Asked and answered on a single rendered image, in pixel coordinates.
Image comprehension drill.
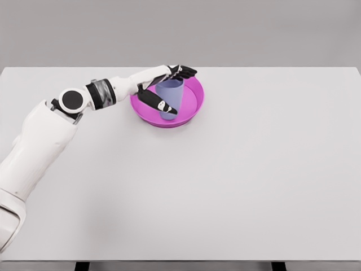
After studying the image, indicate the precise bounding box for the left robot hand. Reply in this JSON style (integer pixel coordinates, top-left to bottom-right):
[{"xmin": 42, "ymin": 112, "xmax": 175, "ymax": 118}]
[{"xmin": 131, "ymin": 64, "xmax": 198, "ymax": 115}]

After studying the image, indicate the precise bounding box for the lavender plastic cup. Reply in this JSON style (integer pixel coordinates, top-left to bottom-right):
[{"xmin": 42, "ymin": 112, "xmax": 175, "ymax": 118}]
[{"xmin": 155, "ymin": 79, "xmax": 185, "ymax": 121}]

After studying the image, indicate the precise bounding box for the magenta round plate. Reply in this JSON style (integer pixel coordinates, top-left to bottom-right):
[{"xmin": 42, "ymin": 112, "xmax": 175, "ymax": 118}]
[{"xmin": 129, "ymin": 75, "xmax": 205, "ymax": 128}]

